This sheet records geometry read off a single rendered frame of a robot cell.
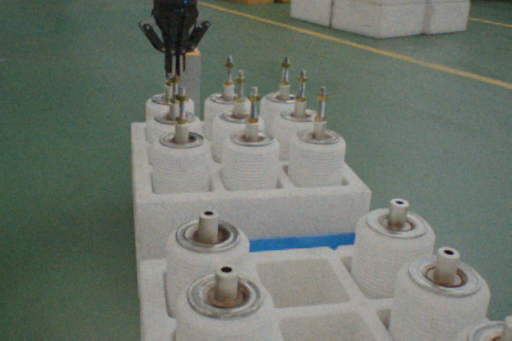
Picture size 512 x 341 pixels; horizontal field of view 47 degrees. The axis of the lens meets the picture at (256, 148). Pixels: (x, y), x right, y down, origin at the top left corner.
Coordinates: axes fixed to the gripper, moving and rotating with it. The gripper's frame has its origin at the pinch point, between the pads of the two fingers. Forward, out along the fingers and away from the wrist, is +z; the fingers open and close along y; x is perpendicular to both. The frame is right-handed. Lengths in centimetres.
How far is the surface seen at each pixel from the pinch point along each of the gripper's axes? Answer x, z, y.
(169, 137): -9.2, 9.7, -5.4
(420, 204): -12, 35, 57
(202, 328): -54, 10, -23
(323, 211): -26.4, 20.2, 14.7
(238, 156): -17.7, 11.4, 2.9
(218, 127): -4.8, 11.1, 6.5
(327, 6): 197, 24, 200
